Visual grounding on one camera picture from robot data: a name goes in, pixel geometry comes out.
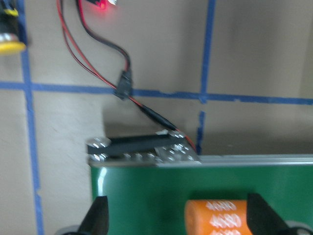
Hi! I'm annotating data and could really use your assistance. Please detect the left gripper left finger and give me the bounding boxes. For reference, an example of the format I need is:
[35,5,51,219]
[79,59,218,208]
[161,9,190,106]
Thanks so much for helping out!
[77,196,109,235]

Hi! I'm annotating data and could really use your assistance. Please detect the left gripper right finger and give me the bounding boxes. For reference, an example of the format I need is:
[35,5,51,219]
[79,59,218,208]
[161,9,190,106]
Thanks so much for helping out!
[246,193,313,235]

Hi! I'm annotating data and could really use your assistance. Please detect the orange battery cylinder with text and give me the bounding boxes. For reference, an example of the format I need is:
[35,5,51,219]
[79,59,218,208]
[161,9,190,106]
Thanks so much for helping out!
[184,199,252,235]

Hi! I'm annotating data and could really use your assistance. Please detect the green conveyor belt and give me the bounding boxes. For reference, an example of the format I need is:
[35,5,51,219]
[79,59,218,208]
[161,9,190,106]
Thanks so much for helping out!
[86,131,313,235]

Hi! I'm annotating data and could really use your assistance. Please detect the small black circuit board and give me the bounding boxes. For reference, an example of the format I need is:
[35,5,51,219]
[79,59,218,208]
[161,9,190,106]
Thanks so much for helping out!
[87,0,117,9]

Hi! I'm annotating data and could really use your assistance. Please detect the red black wire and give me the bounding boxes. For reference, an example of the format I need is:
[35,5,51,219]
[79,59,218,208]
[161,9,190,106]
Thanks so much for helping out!
[56,0,198,150]

